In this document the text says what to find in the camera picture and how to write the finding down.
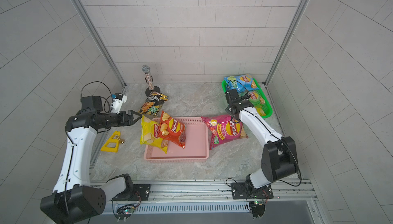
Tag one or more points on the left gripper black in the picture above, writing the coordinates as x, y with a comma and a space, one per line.
130, 121

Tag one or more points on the yellow chips bag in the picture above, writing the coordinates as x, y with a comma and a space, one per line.
260, 111
150, 134

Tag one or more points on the green cucumber chips bag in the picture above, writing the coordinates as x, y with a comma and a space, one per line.
256, 99

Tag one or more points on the black snack bag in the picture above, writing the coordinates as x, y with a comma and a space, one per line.
153, 104

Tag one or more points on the magenta chips bag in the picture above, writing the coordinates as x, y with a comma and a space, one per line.
224, 129

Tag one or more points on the green plastic basket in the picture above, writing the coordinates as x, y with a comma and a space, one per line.
267, 108

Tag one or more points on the light blue chips bag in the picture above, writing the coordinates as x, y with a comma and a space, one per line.
240, 83

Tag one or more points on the red chips bag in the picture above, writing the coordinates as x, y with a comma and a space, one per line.
173, 130

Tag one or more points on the pink plastic basket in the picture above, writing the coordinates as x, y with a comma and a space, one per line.
196, 148

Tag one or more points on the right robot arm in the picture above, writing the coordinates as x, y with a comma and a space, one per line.
279, 158

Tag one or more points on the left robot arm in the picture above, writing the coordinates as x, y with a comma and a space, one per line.
73, 198

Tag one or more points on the glitter microphone on stand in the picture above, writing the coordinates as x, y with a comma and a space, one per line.
149, 80

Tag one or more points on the left circuit board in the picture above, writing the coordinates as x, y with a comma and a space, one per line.
122, 213

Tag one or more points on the circuit board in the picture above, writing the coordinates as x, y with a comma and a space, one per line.
122, 213
256, 209

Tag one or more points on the right circuit board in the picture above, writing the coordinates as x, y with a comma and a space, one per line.
256, 209

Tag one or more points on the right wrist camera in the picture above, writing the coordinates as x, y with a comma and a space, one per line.
232, 96

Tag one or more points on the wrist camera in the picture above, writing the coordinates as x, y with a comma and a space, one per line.
232, 96
112, 104

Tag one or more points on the yellow plastic triangle frame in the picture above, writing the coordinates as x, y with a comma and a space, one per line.
112, 144

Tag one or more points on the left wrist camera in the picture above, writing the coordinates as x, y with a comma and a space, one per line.
112, 104

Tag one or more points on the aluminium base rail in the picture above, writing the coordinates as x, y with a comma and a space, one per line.
207, 196

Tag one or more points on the left corner aluminium post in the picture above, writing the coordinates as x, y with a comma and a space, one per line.
97, 38

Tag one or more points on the corner aluminium post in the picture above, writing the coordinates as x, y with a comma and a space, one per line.
294, 23
97, 38

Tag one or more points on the right corner aluminium post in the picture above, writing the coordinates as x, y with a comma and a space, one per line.
294, 23

